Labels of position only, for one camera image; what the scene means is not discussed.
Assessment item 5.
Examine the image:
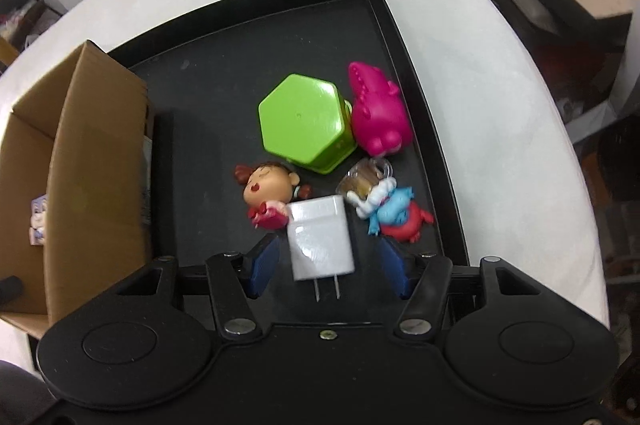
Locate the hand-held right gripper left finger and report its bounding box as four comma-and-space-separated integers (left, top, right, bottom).
106, 236, 282, 340

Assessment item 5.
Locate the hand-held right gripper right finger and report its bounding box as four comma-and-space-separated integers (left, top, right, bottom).
377, 237, 544, 339

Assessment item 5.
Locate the blue and red dinosaur toy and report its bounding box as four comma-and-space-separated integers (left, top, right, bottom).
350, 178, 436, 245

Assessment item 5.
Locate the white plug charger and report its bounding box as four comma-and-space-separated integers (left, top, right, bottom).
286, 195, 357, 304

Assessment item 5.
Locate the cartoon girl figurine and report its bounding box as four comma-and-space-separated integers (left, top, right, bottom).
235, 162, 314, 231

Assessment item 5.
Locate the small clear plastic case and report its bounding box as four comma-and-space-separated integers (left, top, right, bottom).
336, 158, 396, 206

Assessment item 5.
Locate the green hexagonal box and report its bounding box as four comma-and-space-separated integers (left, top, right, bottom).
257, 74, 359, 176

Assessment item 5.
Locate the pink dinosaur toy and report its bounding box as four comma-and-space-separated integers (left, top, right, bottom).
347, 61, 415, 158

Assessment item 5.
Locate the black rectangular tray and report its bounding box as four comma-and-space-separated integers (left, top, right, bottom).
102, 0, 472, 327

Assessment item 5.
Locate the brown cardboard box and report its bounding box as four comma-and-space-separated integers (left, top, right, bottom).
0, 40, 157, 339

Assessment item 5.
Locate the small white figurine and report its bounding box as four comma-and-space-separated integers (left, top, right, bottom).
27, 194, 49, 247

